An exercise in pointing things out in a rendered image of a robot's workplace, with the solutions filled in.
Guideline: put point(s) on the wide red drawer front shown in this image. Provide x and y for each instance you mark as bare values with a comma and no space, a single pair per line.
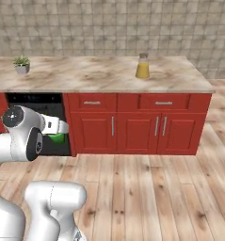
164,102

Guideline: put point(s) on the glass pitcher with orange juice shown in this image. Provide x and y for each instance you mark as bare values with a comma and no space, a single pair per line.
142,69

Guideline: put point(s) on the black dishwasher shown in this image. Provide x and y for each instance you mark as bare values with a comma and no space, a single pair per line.
32,103

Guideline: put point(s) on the small potted green plant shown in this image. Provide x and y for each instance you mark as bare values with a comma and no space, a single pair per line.
22,65

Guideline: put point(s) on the narrow red drawer front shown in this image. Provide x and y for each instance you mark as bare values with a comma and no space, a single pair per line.
92,102

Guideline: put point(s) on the green cup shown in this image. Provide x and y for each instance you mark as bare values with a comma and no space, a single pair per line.
58,138

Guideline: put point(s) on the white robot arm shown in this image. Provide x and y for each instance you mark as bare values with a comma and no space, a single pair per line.
21,141

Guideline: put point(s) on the red cupboard door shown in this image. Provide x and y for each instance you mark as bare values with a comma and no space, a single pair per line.
137,133
183,133
92,133

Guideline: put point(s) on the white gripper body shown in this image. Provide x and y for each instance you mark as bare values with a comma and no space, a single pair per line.
63,126

